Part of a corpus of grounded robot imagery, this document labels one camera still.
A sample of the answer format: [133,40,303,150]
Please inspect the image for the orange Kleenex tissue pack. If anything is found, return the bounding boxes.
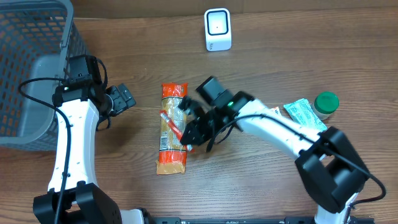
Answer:
[271,106,282,116]

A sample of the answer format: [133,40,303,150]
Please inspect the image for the orange red noodle packet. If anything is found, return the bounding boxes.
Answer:
[156,83,188,175]

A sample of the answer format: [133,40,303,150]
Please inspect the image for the green lid jar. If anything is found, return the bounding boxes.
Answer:
[312,91,340,120]

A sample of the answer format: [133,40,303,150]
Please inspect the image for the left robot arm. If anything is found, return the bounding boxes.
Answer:
[33,55,153,223]

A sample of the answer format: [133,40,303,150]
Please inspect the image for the red stick sachet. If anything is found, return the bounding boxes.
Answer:
[159,110,194,152]

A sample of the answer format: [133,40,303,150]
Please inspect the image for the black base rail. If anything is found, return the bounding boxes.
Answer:
[149,216,376,224]

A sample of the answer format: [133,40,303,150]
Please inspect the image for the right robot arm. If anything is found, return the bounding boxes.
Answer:
[178,77,369,223]

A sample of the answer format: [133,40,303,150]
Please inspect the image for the grey plastic mesh basket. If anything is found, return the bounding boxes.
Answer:
[1,0,88,151]

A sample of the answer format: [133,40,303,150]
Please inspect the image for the teal wet wipes pack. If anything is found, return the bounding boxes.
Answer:
[284,98,327,131]

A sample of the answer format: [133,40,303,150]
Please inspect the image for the white barcode scanner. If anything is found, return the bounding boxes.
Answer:
[204,8,232,52]

